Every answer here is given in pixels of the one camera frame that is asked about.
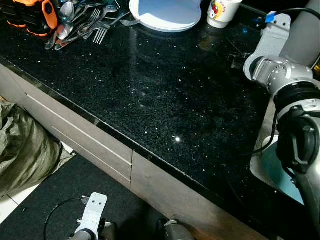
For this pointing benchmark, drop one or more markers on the light blue plate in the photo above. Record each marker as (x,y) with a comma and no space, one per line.
(275,170)

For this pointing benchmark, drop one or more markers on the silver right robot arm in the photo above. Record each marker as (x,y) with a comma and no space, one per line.
(295,130)

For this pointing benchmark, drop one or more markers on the grey brown kitchen cabinet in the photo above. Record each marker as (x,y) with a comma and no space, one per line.
(100,155)

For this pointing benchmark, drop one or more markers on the white mug with cartoon print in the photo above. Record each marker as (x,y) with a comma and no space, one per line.
(222,12)

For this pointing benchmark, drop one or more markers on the grey thermos with red label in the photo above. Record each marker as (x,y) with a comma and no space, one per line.
(305,35)

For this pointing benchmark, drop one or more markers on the stack of white plates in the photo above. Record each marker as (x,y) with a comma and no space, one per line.
(165,15)

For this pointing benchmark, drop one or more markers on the stainless steel sink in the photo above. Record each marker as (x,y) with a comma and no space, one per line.
(256,165)

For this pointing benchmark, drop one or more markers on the silver metal fork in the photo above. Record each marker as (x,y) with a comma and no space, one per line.
(101,34)

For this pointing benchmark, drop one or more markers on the silver metal spoon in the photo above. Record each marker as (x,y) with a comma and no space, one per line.
(66,10)
(64,31)

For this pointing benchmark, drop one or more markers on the grey robot right foot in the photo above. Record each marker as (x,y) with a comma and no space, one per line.
(175,231)

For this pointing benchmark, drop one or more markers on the orange and black tool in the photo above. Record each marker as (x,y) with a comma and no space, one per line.
(30,15)

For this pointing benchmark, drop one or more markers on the olive green bag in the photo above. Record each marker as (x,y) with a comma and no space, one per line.
(30,150)

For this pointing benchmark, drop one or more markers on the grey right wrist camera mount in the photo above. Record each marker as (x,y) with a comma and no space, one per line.
(272,42)

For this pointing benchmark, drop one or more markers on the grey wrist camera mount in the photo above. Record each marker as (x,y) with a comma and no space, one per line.
(95,210)
(272,42)

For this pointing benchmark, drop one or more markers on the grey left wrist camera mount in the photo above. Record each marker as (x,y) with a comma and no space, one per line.
(95,210)

